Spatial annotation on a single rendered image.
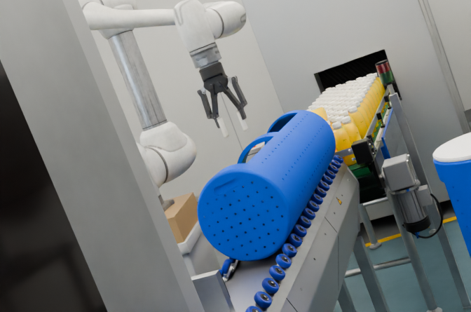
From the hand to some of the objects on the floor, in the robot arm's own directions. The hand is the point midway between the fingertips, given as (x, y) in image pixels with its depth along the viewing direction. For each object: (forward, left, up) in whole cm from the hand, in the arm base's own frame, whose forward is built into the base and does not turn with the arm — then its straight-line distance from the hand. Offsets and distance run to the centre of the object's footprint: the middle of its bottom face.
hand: (233, 125), depth 205 cm
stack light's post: (+51, +110, -131) cm, 178 cm away
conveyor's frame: (+19, +160, -132) cm, 209 cm away
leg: (+5, +68, -133) cm, 149 cm away
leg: (+19, +67, -132) cm, 149 cm away
